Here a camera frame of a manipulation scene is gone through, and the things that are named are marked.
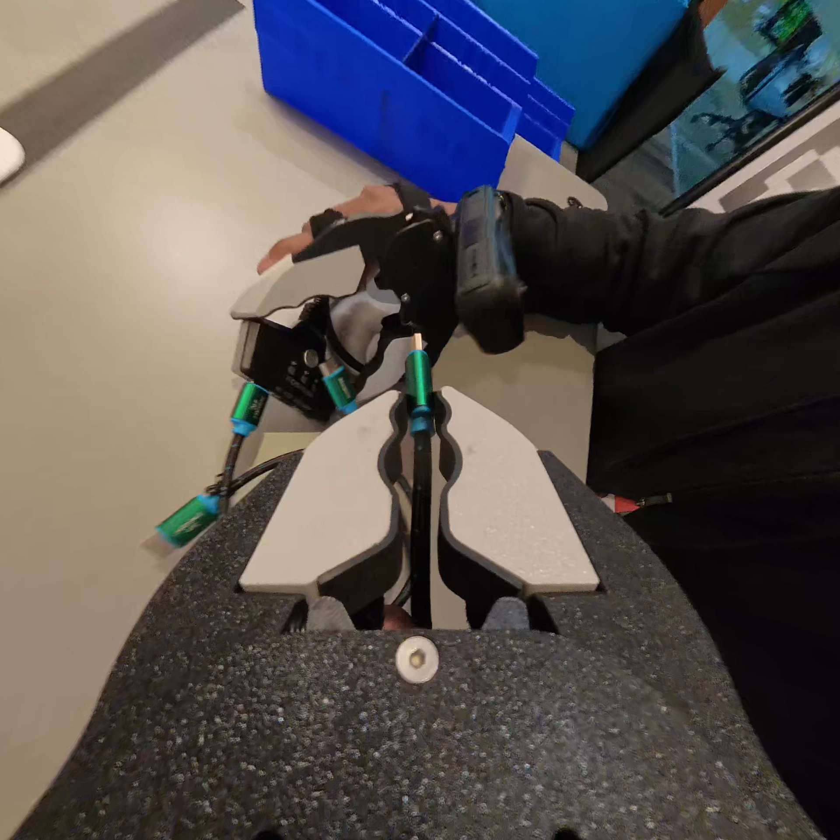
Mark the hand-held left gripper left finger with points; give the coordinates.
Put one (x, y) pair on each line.
(328, 512)

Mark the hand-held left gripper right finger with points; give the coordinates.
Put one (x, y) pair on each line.
(518, 518)

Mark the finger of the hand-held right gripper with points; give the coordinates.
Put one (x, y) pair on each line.
(384, 374)
(289, 292)

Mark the black switch box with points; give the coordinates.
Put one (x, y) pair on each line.
(275, 354)

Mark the person's right forearm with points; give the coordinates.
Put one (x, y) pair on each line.
(623, 262)

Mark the person's right hand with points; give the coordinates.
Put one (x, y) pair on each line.
(367, 200)

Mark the blue plastic bin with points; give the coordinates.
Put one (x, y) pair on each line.
(367, 98)

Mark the person's black jacket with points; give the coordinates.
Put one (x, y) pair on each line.
(722, 459)

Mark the light blue storage box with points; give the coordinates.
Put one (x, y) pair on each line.
(610, 65)

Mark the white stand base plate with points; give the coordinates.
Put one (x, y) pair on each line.
(10, 154)

